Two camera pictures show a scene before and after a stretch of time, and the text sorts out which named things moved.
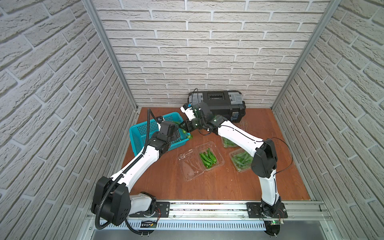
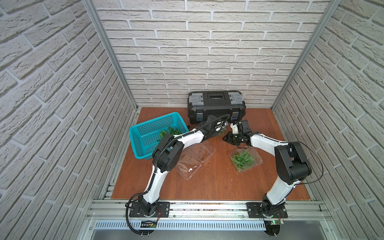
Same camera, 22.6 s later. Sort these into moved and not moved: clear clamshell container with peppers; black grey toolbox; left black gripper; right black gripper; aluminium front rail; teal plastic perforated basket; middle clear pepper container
Moved: left black gripper; right black gripper; clear clamshell container with peppers
Not moved: black grey toolbox; aluminium front rail; teal plastic perforated basket; middle clear pepper container
